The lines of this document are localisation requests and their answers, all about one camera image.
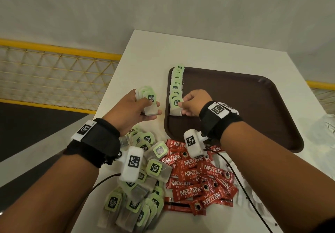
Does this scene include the person's left hand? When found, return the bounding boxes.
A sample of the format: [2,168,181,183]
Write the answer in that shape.
[102,88,162,136]

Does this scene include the person's right hand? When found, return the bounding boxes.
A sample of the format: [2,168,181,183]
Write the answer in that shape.
[178,89,213,117]

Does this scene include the green tagged tea bag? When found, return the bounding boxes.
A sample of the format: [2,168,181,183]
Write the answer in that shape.
[169,96,184,116]

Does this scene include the row of tea bags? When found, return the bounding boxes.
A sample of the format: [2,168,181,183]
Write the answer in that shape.
[169,65,185,100]

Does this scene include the handful of tea bags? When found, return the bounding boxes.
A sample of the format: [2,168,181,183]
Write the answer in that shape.
[135,85,159,117]

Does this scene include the brown tray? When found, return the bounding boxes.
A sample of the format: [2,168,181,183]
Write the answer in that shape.
[164,66,305,153]

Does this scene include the pile of red Nescafe sachets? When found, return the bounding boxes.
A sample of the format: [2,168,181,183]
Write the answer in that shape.
[160,139,239,216]

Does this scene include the pile of green tea bags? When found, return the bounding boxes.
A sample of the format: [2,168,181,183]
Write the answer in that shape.
[97,125,173,233]

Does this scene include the pile of white sugar sachets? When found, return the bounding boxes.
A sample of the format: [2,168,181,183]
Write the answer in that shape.
[222,162,278,228]

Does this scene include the person's left forearm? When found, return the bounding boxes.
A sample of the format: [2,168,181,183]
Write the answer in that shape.
[0,153,100,233]

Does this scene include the person's right forearm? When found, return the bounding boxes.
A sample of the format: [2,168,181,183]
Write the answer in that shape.
[221,121,335,233]

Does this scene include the black right wristband with markers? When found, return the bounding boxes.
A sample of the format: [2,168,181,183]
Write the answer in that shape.
[199,101,243,142]

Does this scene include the black wristband with markers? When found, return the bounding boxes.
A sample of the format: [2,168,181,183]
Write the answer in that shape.
[199,101,243,142]
[64,118,121,168]

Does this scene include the black left wristband with markers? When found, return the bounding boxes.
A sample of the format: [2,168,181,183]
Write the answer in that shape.
[64,118,121,168]

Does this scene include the yellow mesh railing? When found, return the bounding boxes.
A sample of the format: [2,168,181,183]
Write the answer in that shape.
[306,80,335,115]
[0,38,123,115]

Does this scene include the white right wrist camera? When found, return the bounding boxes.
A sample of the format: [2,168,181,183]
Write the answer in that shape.
[183,129,209,159]

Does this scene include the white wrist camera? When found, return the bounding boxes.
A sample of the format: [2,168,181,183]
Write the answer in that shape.
[119,146,144,183]
[183,129,209,159]

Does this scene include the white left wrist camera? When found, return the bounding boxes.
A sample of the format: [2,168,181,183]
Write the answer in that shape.
[119,146,144,183]

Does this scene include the black left camera cable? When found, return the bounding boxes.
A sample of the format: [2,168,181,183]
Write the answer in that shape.
[86,173,121,202]

